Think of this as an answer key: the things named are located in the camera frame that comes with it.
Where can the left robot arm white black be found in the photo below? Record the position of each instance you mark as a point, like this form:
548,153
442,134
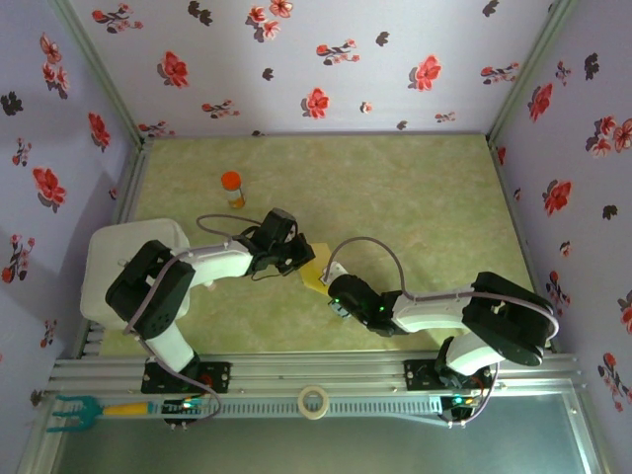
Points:
217,261

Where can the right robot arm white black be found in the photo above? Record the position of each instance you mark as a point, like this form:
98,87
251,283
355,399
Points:
429,311

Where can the white square storage case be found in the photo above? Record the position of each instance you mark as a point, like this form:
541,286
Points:
113,237

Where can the orange capped pill bottle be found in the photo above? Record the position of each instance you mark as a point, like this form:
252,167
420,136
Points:
232,185

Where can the white tape roll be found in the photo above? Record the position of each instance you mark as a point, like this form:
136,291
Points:
300,402

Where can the small black controller board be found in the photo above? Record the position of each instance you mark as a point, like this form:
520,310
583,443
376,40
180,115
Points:
173,409
461,404

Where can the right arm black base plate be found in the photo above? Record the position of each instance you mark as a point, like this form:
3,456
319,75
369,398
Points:
417,377

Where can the aluminium base rail beam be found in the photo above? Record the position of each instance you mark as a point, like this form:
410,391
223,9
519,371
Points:
316,368

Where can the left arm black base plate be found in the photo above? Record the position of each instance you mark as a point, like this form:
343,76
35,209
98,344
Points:
217,369

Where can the aluminium side rail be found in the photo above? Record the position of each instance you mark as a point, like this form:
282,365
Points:
523,247
129,187

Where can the aluminium frame rail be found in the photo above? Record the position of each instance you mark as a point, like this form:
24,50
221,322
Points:
39,439
585,434

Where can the aluminium corner post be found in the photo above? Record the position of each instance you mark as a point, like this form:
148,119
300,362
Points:
530,69
99,69

